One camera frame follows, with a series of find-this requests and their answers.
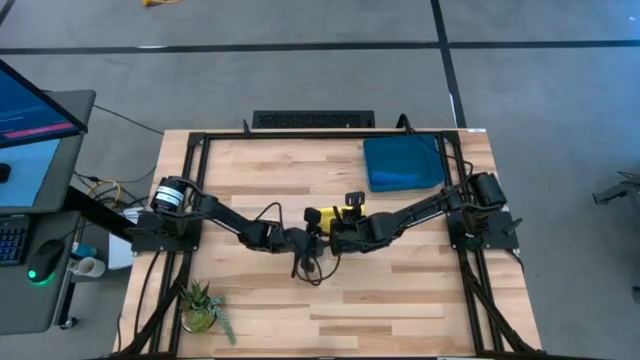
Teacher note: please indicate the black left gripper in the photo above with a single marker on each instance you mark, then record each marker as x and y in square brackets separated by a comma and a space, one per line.
[302, 242]

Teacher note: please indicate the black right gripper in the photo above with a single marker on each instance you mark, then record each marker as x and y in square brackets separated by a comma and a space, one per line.
[352, 235]

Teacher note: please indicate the yellow microfiber towel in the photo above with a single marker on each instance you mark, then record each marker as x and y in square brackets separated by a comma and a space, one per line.
[327, 217]

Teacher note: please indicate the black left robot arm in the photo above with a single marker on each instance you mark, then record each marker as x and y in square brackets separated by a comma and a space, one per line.
[225, 220]

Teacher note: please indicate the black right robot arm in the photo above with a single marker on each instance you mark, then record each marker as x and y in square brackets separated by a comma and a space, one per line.
[430, 207]

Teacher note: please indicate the teal plastic basket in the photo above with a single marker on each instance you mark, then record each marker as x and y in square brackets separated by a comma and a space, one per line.
[405, 152]

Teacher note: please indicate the small potted succulent plant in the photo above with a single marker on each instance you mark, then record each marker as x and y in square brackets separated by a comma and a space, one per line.
[200, 307]

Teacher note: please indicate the black keyboard at table edge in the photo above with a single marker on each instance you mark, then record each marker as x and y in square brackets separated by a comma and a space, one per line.
[312, 120]

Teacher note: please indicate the white box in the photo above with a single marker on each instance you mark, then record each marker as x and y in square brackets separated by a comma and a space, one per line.
[120, 252]

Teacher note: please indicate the black desk base bar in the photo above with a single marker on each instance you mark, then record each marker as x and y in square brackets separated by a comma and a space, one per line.
[100, 212]

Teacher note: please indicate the white mug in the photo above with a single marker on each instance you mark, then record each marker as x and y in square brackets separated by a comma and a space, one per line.
[90, 266]

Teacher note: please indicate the teal cup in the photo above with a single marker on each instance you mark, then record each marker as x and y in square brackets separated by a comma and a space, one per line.
[86, 250]

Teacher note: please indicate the grey computer desk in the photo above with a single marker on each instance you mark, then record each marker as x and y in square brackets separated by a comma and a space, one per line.
[70, 175]

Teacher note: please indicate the black computer mouse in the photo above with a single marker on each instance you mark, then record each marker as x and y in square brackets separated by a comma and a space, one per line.
[44, 260]

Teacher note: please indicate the black floor stand base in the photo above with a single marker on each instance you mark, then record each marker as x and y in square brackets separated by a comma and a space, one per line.
[617, 190]

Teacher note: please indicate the yellow object on floor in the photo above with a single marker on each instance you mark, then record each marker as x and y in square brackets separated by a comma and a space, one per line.
[160, 2]

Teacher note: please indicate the backlit black keyboard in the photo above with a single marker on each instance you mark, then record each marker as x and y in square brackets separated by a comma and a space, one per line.
[12, 240]

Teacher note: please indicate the computer monitor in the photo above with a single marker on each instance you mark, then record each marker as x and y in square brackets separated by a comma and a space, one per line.
[30, 110]

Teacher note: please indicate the black metal table frame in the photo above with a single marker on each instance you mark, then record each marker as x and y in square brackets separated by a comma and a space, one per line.
[325, 135]

